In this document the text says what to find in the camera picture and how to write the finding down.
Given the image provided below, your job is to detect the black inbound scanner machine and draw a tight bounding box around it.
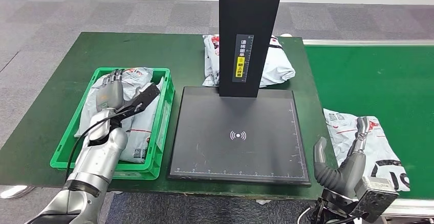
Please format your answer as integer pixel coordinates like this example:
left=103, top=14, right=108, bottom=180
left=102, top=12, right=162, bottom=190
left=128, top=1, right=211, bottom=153
left=167, top=0, right=312, bottom=187

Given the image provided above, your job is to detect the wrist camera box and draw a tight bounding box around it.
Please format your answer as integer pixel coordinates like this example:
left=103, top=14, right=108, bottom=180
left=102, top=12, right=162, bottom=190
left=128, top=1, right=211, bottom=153
left=349, top=176, right=400, bottom=224
left=117, top=82, right=161, bottom=118

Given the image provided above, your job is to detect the white cable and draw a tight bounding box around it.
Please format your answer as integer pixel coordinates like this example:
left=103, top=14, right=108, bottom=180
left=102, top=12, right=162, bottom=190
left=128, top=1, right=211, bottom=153
left=297, top=207, right=312, bottom=224

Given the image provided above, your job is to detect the white poly mailer parcel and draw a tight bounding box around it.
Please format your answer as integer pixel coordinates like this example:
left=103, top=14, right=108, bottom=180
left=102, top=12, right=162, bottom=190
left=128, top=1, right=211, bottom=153
left=118, top=78, right=165, bottom=164
left=203, top=34, right=296, bottom=88
left=74, top=67, right=154, bottom=139
left=323, top=108, right=411, bottom=193

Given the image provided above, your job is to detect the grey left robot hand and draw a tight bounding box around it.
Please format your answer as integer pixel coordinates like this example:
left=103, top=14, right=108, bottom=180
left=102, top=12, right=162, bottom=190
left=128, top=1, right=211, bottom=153
left=96, top=69, right=125, bottom=113

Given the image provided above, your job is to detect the green conveyor belt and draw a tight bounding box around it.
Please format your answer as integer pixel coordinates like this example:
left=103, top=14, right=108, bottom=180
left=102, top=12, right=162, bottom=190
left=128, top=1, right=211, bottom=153
left=304, top=46, right=434, bottom=201

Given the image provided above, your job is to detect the shiny metal floor base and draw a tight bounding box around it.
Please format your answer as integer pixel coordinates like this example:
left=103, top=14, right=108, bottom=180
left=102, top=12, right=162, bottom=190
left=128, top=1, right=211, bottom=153
left=0, top=185, right=36, bottom=199

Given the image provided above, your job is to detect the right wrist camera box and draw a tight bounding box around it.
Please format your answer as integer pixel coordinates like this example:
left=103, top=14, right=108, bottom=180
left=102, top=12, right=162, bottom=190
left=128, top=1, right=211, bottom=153
left=349, top=176, right=400, bottom=224

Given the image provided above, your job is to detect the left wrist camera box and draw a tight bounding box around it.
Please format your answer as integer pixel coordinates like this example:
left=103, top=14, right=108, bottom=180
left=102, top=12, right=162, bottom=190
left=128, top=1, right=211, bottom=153
left=117, top=82, right=161, bottom=118

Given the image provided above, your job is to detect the green plastic crate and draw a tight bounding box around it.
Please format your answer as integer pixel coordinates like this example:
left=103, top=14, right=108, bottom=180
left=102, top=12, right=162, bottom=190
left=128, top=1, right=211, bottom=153
left=50, top=67, right=176, bottom=181

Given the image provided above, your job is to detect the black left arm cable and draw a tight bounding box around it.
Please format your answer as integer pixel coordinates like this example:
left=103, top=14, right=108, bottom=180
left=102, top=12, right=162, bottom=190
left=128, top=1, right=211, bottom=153
left=64, top=108, right=136, bottom=183

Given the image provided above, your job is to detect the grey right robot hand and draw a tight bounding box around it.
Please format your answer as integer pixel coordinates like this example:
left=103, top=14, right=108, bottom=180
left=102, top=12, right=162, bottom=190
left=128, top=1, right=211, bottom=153
left=312, top=116, right=371, bottom=201

